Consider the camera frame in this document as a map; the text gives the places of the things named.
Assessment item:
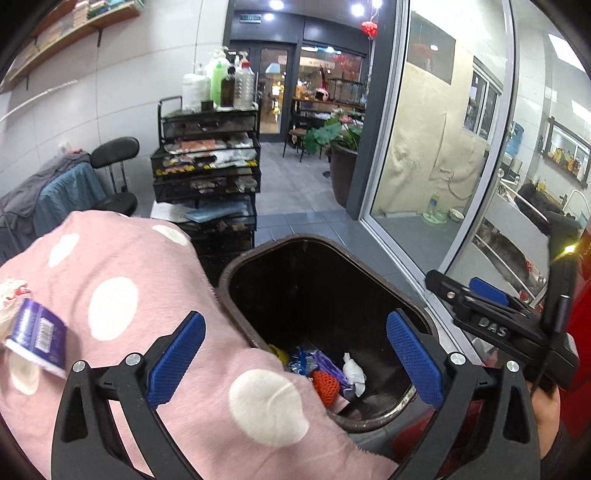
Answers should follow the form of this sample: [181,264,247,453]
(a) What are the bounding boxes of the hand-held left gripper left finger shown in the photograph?
[51,311,206,480]

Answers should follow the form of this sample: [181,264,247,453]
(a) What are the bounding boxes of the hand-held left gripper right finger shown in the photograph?
[386,309,541,480]

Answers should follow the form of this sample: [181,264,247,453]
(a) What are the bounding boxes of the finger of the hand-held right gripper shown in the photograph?
[425,269,472,309]
[468,277,532,315]

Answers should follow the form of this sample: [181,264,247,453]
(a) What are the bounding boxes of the purple plastic bag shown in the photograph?
[314,351,354,398]

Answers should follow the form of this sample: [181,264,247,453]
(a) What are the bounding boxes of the orange foam fruit net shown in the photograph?
[311,371,345,408]

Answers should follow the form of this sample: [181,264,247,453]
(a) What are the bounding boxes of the dark plastic waste bin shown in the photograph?
[218,234,437,433]

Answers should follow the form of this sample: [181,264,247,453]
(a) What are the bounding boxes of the person's right hand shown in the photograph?
[531,387,561,462]

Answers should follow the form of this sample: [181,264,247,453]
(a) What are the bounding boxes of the pink polka dot blanket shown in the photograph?
[0,210,365,480]

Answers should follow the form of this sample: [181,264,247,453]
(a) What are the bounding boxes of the red garment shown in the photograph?
[561,295,591,416]

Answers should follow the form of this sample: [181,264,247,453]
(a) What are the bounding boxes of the potted green plant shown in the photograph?
[304,108,365,208]

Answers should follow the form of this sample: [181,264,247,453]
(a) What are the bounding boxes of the black mesh drawer trolley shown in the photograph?
[150,96,262,278]

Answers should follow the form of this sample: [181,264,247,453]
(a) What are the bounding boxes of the massage bed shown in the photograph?
[0,152,109,266]

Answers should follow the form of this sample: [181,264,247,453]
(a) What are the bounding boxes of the wooden stool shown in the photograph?
[288,128,309,162]

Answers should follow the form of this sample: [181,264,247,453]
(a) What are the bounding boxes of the black round stool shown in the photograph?
[90,137,140,217]

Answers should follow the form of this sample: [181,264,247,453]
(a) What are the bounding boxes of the grey blanket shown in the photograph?
[0,152,93,222]

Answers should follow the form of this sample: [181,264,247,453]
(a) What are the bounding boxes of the white lotion bottle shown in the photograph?
[182,73,208,112]

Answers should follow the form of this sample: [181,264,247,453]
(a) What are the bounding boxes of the dark glass bottle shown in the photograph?
[221,67,237,108]

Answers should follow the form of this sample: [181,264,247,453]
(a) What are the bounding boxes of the green pump bottle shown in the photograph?
[205,46,229,107]

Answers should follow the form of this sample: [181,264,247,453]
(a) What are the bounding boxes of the clear plastic bottle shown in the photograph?
[235,51,257,109]

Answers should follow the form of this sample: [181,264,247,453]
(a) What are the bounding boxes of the white arc floor lamp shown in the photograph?
[0,79,79,123]

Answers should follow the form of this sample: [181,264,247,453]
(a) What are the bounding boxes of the wooden wall shelf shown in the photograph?
[0,0,144,93]

